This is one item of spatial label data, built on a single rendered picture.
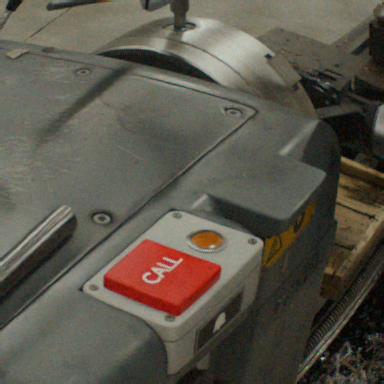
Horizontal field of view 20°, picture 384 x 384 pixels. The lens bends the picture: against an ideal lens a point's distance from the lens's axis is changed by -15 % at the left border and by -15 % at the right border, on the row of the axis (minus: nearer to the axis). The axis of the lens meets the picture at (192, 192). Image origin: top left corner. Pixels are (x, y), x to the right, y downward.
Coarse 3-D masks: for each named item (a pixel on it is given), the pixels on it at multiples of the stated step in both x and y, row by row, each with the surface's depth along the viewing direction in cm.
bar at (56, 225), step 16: (64, 208) 86; (48, 224) 84; (64, 224) 85; (32, 240) 82; (48, 240) 83; (16, 256) 80; (32, 256) 81; (0, 272) 78; (16, 272) 79; (0, 288) 77
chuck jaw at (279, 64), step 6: (270, 60) 129; (276, 60) 130; (282, 60) 133; (270, 66) 128; (276, 66) 129; (282, 66) 131; (288, 66) 133; (276, 72) 128; (282, 72) 129; (288, 72) 132; (294, 72) 133; (282, 78) 128; (288, 78) 129; (294, 78) 133; (300, 78) 134; (288, 84) 128; (294, 90) 128
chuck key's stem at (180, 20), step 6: (174, 0) 126; (180, 0) 126; (186, 0) 126; (174, 6) 126; (180, 6) 126; (186, 6) 126; (174, 12) 127; (180, 12) 126; (186, 12) 127; (174, 18) 128; (180, 18) 127; (186, 18) 128; (174, 24) 128; (180, 24) 128
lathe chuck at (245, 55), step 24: (144, 24) 134; (168, 24) 130; (192, 24) 130; (216, 24) 130; (216, 48) 124; (240, 48) 126; (264, 48) 129; (240, 72) 123; (264, 72) 125; (264, 96) 123; (288, 96) 126
